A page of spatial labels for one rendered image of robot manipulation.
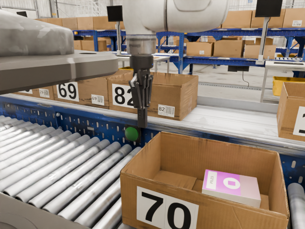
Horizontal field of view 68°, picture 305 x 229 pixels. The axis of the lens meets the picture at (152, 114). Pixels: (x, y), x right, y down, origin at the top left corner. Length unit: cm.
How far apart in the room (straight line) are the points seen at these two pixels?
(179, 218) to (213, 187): 18
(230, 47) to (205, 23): 458
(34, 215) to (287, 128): 87
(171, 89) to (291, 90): 56
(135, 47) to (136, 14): 9
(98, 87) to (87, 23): 601
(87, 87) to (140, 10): 69
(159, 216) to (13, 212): 40
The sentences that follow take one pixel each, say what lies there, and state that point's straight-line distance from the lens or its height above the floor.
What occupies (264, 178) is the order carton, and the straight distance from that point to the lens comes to 85.
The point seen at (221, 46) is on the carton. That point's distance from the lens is 528.
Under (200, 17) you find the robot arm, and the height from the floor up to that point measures 130.
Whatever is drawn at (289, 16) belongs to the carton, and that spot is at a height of 159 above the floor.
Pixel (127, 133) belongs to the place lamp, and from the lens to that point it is 109.
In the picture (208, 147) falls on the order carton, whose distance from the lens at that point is 82.
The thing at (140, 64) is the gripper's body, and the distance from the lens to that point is 69.
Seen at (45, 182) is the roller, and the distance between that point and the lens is 96.
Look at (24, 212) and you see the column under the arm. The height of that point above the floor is 108.
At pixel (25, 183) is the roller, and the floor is 74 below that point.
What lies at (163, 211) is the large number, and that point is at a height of 84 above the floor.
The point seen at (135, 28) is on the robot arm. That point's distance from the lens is 68.
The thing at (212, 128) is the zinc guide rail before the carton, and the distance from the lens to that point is 97.
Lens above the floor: 126
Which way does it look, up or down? 19 degrees down
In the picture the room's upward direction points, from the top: straight up
